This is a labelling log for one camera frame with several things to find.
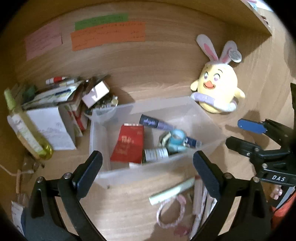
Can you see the white ointment tube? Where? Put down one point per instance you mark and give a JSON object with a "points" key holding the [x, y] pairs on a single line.
{"points": [[207, 206]]}

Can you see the light green tube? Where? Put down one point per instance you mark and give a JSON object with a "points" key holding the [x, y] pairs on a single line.
{"points": [[171, 192]]}

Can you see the dark green bottle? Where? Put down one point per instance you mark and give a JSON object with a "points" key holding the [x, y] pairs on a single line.
{"points": [[155, 154]]}

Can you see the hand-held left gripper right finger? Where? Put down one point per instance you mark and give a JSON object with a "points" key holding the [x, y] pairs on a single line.
{"points": [[205, 171]]}

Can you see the small white cube box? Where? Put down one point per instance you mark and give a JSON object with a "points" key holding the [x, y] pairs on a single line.
{"points": [[94, 93]]}

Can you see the red box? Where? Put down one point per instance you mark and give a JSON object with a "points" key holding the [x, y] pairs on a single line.
{"points": [[127, 143]]}

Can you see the small mint bottle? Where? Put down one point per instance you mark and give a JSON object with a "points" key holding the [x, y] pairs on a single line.
{"points": [[175, 147]]}

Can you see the white paper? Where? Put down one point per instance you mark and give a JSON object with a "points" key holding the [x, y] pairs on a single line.
{"points": [[17, 213]]}

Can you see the pile of flat packets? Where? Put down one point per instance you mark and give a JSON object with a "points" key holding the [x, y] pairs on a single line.
{"points": [[53, 92]]}

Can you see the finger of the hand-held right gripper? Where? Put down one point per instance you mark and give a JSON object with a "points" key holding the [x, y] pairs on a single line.
{"points": [[242, 144], [252, 126]]}

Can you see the green paper note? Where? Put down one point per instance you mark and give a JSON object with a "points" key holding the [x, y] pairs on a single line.
{"points": [[99, 21]]}

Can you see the white cardboard box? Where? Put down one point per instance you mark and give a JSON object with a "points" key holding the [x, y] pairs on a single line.
{"points": [[50, 125]]}

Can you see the green tape roll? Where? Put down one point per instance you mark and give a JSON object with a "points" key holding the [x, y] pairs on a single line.
{"points": [[173, 139]]}

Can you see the small glass bottle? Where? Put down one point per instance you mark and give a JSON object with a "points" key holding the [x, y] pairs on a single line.
{"points": [[114, 101]]}

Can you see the small beige block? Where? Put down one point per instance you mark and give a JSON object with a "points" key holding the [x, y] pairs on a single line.
{"points": [[164, 139]]}

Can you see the yellow chick plush toy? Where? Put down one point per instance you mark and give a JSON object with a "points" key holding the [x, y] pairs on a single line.
{"points": [[219, 88]]}

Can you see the yellow-green spray bottle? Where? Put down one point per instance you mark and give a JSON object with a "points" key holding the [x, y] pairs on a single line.
{"points": [[25, 129]]}

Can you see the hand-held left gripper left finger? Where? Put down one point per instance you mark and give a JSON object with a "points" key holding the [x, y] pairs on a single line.
{"points": [[90, 171]]}

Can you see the red and white marker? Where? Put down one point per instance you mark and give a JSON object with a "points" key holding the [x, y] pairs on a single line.
{"points": [[55, 80]]}

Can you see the clear plastic storage bin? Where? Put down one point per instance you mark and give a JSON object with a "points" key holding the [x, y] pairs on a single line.
{"points": [[104, 129]]}

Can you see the dark purple tube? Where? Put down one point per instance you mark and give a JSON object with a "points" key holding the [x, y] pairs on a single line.
{"points": [[152, 122]]}

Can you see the orange paper note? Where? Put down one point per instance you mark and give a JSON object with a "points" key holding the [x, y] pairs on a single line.
{"points": [[106, 36]]}

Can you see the pink paper note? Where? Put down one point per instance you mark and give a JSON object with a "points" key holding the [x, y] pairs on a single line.
{"points": [[42, 40]]}

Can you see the pink flower ornament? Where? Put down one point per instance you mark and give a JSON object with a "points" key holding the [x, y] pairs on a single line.
{"points": [[275, 193]]}

